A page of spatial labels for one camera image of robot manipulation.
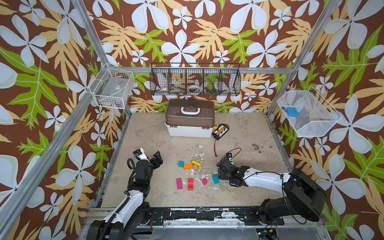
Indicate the black wire basket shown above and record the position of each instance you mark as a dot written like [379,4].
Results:
[194,79]

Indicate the white box with brown lid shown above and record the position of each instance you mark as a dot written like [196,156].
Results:
[190,118]

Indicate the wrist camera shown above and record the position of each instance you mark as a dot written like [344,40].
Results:
[229,156]
[140,155]

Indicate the yellow block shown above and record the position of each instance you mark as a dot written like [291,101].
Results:
[196,163]

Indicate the teal rectangular block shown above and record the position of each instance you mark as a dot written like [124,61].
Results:
[216,179]

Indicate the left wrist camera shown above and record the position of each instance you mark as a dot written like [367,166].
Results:
[140,155]

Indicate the teal small block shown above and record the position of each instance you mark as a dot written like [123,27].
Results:
[181,163]

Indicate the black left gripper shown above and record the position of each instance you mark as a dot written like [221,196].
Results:
[158,159]

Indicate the black battery pack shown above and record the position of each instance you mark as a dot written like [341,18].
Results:
[220,131]

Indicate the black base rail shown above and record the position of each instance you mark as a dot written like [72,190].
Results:
[248,216]

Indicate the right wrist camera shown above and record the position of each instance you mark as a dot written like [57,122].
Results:
[229,156]

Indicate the orange block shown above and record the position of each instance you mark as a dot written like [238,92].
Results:
[188,166]

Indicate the magenta rectangular block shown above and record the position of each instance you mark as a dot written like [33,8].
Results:
[179,183]

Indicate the blue device in basket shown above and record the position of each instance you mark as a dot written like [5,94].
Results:
[292,112]

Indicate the white wire basket right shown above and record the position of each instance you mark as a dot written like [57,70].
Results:
[316,115]

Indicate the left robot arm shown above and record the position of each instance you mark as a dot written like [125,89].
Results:
[121,223]

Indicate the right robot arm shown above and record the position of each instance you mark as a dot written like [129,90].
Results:
[301,196]

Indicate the white wire basket left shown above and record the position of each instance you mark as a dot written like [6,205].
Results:
[112,87]

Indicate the red arch block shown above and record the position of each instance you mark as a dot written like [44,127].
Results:
[190,184]

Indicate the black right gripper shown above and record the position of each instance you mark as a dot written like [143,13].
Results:
[225,168]

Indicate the white wire basket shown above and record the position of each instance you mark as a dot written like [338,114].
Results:
[316,115]
[112,87]

